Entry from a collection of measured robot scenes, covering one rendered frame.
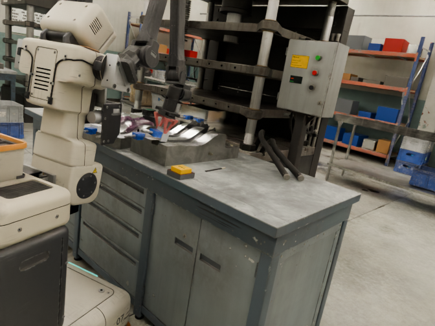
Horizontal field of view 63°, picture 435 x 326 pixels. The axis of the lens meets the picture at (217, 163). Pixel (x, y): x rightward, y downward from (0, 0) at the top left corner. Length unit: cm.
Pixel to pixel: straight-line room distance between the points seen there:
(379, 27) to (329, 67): 642
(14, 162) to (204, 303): 86
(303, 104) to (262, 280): 114
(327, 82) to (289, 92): 23
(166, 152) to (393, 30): 719
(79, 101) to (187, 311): 95
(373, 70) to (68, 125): 742
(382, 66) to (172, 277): 719
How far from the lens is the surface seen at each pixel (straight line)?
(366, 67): 837
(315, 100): 206
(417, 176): 491
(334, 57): 205
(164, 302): 172
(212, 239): 138
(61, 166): 142
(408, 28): 823
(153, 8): 143
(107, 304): 156
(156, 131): 153
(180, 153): 157
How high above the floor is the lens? 123
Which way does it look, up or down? 14 degrees down
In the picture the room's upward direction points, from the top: 9 degrees clockwise
